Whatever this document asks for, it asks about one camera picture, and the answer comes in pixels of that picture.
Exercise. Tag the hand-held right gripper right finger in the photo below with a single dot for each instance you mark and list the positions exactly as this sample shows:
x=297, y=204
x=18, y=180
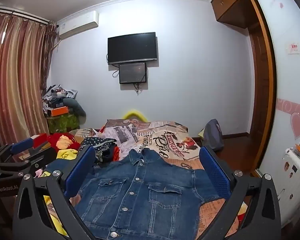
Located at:
x=213, y=173

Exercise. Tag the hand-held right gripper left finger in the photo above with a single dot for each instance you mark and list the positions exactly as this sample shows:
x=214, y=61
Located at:
x=81, y=171

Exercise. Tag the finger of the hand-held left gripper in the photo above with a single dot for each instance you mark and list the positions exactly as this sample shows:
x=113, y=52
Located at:
x=37, y=158
x=22, y=144

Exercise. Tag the blue denim jacket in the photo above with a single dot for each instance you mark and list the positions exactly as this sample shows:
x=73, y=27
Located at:
x=140, y=192

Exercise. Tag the yellow garment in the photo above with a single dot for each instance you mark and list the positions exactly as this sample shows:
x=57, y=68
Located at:
x=67, y=153

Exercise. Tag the red fluffy garment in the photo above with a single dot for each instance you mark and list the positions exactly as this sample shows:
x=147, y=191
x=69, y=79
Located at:
x=53, y=140

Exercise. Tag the navy patterned garment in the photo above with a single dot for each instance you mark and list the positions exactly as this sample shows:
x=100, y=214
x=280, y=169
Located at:
x=97, y=146

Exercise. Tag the grey backpack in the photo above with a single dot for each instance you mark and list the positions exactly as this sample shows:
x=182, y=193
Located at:
x=213, y=135

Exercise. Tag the orange red garment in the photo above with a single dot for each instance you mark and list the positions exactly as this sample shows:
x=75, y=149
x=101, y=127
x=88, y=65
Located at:
x=116, y=153

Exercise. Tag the green cloth covered table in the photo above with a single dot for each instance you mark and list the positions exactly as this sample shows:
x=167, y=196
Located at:
x=62, y=125

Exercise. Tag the orange box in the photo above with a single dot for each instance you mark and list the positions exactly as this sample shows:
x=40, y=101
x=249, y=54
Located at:
x=60, y=111

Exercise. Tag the dark grey cloth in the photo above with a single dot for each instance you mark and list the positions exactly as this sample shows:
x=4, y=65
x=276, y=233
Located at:
x=75, y=106

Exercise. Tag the printed bedsheet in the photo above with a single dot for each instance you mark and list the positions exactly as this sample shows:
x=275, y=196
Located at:
x=160, y=137

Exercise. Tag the striped brown curtain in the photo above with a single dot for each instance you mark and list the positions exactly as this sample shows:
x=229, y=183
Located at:
x=15, y=80

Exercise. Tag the yellow curved object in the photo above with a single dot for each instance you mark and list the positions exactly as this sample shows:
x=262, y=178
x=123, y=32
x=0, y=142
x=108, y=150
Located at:
x=133, y=113

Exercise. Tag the white suitcase with stickers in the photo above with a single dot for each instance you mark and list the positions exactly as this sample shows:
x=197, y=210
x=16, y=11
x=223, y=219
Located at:
x=293, y=180

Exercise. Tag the dark patterned curtain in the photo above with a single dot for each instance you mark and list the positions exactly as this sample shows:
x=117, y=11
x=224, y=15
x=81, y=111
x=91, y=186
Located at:
x=50, y=50

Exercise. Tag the white heart print wardrobe door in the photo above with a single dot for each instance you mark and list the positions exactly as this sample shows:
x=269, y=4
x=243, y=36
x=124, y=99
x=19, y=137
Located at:
x=290, y=87

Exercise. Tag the white air conditioner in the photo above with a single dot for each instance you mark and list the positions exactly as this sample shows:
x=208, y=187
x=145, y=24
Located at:
x=77, y=26

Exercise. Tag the red white sticker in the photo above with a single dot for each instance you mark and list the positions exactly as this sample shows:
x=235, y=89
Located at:
x=293, y=48

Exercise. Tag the wooden overhead cabinet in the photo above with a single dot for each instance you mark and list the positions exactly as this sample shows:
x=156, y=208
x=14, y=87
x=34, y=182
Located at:
x=230, y=2

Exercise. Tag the small black wall monitor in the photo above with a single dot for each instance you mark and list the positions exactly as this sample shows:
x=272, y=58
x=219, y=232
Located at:
x=132, y=73

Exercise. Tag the large black wall television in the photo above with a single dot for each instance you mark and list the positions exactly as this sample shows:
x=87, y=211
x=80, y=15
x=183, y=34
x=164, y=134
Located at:
x=132, y=48

